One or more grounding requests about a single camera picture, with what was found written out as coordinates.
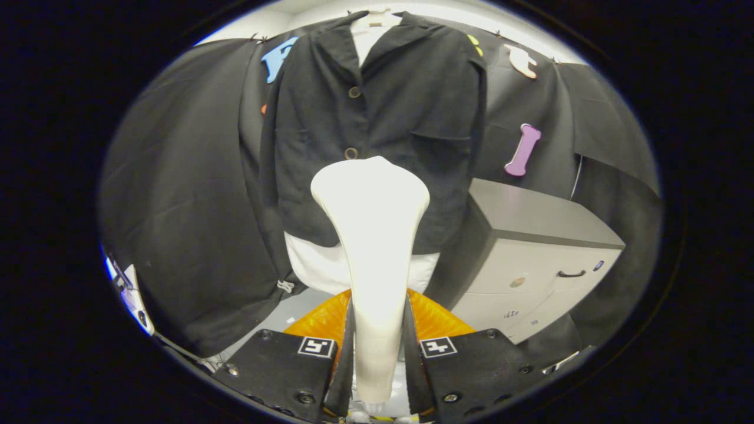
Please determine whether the row of small black clips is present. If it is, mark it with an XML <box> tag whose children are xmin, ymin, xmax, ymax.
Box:
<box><xmin>250</xmin><ymin>26</ymin><xmax>560</xmax><ymax>65</ymax></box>

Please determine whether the black suit jacket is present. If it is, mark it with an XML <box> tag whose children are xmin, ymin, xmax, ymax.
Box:
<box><xmin>259</xmin><ymin>11</ymin><xmax>488</xmax><ymax>255</ymax></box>

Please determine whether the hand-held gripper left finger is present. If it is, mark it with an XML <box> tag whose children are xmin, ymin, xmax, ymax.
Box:
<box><xmin>211</xmin><ymin>290</ymin><xmax>354</xmax><ymax>423</ymax></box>

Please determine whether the thin white cable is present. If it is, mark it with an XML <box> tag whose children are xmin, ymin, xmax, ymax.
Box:
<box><xmin>569</xmin><ymin>154</ymin><xmax>584</xmax><ymax>201</ymax></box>

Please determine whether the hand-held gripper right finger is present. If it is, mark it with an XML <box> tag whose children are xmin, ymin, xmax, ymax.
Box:
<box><xmin>405</xmin><ymin>289</ymin><xmax>548</xmax><ymax>423</ymax></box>

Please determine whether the white plastic hanger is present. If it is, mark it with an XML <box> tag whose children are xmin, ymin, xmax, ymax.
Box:
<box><xmin>352</xmin><ymin>7</ymin><xmax>404</xmax><ymax>29</ymax></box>

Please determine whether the white shirt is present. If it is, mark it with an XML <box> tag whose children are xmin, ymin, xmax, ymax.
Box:
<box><xmin>284</xmin><ymin>22</ymin><xmax>441</xmax><ymax>295</ymax></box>

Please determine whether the white device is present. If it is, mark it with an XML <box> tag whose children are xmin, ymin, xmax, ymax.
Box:
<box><xmin>105</xmin><ymin>253</ymin><xmax>155</xmax><ymax>337</ymax></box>

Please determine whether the black backdrop cloth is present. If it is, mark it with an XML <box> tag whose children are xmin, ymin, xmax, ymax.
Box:
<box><xmin>99</xmin><ymin>24</ymin><xmax>663</xmax><ymax>360</ymax></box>

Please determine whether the grey cabinet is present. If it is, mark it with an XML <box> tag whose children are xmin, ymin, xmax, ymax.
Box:
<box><xmin>424</xmin><ymin>178</ymin><xmax>626</xmax><ymax>345</ymax></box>

